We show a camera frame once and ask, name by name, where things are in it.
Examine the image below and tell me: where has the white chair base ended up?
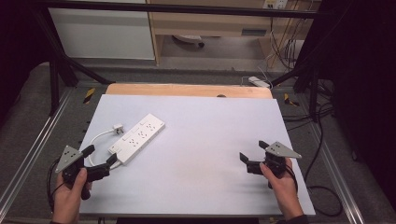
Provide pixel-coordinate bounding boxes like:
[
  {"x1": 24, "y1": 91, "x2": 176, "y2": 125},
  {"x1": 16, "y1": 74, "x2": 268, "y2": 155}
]
[{"x1": 172, "y1": 34, "x2": 205, "y2": 49}]

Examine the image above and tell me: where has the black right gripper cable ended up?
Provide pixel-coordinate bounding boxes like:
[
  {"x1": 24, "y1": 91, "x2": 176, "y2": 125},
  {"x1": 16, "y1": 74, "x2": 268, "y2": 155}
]
[{"x1": 284, "y1": 163, "x2": 299, "y2": 193}]

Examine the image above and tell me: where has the bundle of hanging cables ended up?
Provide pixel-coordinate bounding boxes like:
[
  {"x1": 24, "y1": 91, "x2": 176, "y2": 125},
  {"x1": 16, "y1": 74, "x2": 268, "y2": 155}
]
[{"x1": 264, "y1": 8, "x2": 307, "y2": 71}]

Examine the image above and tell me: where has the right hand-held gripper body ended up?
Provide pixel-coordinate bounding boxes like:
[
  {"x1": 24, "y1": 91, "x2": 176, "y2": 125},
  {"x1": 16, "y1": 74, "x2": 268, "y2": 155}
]
[{"x1": 247, "y1": 141, "x2": 303, "y2": 189}]

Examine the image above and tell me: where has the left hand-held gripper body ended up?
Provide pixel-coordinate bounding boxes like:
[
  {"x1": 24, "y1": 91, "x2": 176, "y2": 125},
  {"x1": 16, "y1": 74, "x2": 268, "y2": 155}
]
[{"x1": 55, "y1": 145, "x2": 92, "y2": 201}]

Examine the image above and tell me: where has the black floor cable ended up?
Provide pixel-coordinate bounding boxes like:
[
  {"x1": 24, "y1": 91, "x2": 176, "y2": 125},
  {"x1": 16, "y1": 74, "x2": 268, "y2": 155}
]
[{"x1": 281, "y1": 78, "x2": 344, "y2": 217}]

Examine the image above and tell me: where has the aluminium rail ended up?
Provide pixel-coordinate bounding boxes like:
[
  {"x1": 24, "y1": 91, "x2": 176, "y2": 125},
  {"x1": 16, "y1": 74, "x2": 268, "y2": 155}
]
[
  {"x1": 0, "y1": 89, "x2": 75, "y2": 213},
  {"x1": 309, "y1": 122, "x2": 366, "y2": 224}
]

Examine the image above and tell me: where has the person's right hand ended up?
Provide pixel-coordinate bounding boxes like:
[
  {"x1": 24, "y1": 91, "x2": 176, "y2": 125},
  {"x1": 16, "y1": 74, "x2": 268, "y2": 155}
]
[{"x1": 259, "y1": 158, "x2": 304, "y2": 220}]

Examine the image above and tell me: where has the white cabinet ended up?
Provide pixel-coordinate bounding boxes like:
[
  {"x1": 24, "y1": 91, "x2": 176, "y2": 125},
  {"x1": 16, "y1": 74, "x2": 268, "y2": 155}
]
[{"x1": 48, "y1": 0, "x2": 156, "y2": 61}]

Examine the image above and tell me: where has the person's left hand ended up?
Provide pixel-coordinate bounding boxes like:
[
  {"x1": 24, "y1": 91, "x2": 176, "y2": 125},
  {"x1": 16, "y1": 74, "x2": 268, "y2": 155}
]
[{"x1": 50, "y1": 167, "x2": 93, "y2": 224}]

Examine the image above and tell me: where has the white wall socket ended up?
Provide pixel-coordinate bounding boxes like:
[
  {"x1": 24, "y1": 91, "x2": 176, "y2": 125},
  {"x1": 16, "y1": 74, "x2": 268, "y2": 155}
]
[{"x1": 262, "y1": 0, "x2": 289, "y2": 10}]

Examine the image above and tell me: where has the black yellow tape strip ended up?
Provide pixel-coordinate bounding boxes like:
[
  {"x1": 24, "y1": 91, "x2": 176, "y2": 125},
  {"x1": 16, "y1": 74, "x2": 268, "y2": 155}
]
[
  {"x1": 82, "y1": 87, "x2": 96, "y2": 105},
  {"x1": 283, "y1": 92, "x2": 301, "y2": 107}
]

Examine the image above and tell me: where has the white power strip cable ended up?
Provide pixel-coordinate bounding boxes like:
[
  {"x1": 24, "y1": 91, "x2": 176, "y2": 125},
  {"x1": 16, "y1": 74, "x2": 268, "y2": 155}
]
[{"x1": 88, "y1": 128, "x2": 123, "y2": 171}]

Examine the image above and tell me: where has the wooden board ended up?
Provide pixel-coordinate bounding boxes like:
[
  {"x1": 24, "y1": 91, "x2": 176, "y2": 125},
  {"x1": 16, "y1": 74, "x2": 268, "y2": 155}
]
[{"x1": 105, "y1": 82, "x2": 274, "y2": 100}]

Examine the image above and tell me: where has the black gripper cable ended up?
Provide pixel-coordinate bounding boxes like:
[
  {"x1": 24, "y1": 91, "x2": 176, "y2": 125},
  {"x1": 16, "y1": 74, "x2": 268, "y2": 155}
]
[
  {"x1": 46, "y1": 158, "x2": 67, "y2": 213},
  {"x1": 284, "y1": 163, "x2": 299, "y2": 193}
]

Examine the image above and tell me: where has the black metal frame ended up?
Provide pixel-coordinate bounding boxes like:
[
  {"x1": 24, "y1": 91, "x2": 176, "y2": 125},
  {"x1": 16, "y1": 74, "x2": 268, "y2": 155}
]
[{"x1": 31, "y1": 0, "x2": 331, "y2": 123}]

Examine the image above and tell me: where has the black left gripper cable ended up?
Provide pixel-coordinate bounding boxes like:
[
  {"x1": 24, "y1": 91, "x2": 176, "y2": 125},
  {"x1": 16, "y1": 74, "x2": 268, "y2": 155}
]
[{"x1": 46, "y1": 158, "x2": 67, "y2": 213}]

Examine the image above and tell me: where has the white floor power strip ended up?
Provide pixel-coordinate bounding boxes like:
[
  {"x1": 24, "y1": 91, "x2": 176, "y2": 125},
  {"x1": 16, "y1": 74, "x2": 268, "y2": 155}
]
[{"x1": 247, "y1": 76, "x2": 272, "y2": 90}]

